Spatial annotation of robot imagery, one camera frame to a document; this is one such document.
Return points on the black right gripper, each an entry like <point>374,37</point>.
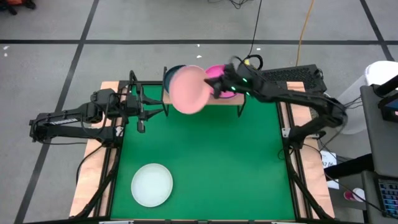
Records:
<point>234,79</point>

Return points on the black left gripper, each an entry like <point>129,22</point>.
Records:
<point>135,107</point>

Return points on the magenta plate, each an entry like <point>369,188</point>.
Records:
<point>214,71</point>

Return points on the salmon pink plate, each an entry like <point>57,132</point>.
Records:
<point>188,90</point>

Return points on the dark grey-green plate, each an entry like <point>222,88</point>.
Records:
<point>168,81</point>

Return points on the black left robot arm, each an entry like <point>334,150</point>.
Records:
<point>62,119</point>

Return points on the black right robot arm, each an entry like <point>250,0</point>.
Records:
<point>311,101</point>

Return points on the wooden shelf with black legs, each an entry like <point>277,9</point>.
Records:
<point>230,101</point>

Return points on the yellow gripper tag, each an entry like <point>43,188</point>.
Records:
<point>247,61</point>

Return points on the green table mat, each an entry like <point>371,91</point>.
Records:
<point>202,155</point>

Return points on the black computer case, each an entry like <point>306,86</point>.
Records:
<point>292,76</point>

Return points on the pale mint plate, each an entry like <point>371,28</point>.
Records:
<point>152,185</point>

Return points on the white paper sheet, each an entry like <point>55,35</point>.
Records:
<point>329,157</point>

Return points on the white round bin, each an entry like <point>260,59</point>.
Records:
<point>381,73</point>

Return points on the black device on desk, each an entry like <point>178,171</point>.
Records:
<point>388,107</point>

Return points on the grey side desk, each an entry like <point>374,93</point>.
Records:
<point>381,143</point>

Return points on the red and white cup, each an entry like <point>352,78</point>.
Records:
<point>354,194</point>

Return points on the backlit keyboard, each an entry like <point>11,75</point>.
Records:
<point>388,197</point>

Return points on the black metal table frame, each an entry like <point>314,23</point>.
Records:
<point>122,84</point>

